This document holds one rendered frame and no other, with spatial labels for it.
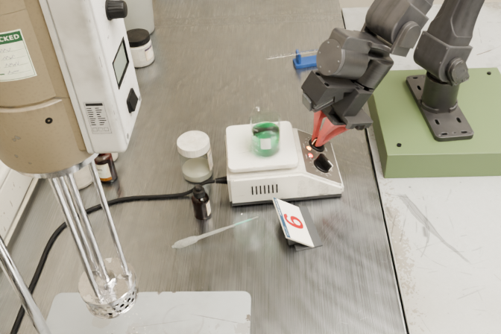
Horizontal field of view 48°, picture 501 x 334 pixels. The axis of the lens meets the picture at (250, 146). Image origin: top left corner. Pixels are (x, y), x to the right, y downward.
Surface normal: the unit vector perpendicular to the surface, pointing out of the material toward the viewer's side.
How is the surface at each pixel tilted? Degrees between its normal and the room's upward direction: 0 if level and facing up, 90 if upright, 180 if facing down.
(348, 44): 91
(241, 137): 0
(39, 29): 90
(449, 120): 1
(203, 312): 0
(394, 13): 49
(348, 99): 65
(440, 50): 71
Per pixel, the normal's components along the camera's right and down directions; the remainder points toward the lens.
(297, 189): 0.07, 0.64
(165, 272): -0.06, -0.77
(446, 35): -0.84, 0.08
